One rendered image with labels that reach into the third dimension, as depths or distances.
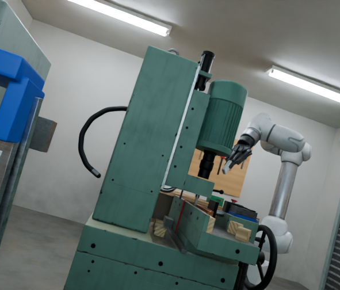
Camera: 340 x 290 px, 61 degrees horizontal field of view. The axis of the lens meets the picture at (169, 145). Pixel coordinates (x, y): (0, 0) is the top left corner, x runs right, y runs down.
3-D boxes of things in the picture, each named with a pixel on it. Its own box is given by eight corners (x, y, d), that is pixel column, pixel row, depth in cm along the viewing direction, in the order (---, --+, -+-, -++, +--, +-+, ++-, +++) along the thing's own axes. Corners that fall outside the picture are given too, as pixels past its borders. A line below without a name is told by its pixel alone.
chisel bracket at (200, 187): (210, 202, 124) (215, 182, 125) (179, 192, 123) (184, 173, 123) (205, 199, 132) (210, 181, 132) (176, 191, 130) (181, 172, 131)
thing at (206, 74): (207, 88, 127) (218, 53, 129) (191, 83, 126) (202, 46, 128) (203, 93, 135) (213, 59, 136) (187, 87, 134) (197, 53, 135)
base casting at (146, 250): (233, 292, 104) (240, 267, 105) (75, 251, 97) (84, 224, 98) (201, 254, 148) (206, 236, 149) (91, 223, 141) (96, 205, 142)
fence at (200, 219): (205, 232, 94) (210, 216, 94) (201, 231, 93) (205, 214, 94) (174, 205, 153) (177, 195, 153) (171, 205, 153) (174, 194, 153)
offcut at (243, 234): (235, 237, 101) (237, 226, 102) (237, 237, 105) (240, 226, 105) (245, 242, 99) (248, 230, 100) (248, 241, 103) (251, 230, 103)
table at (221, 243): (282, 273, 96) (286, 255, 97) (196, 250, 93) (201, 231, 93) (221, 231, 156) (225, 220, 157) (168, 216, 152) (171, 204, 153)
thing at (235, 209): (256, 222, 121) (259, 209, 122) (232, 215, 120) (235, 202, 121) (243, 217, 134) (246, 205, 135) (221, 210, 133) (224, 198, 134)
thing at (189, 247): (237, 264, 108) (240, 254, 108) (184, 250, 105) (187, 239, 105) (207, 237, 147) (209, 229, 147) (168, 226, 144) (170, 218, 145)
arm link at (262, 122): (244, 122, 149) (268, 133, 144) (258, 106, 157) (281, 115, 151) (241, 137, 157) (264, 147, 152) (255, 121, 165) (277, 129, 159)
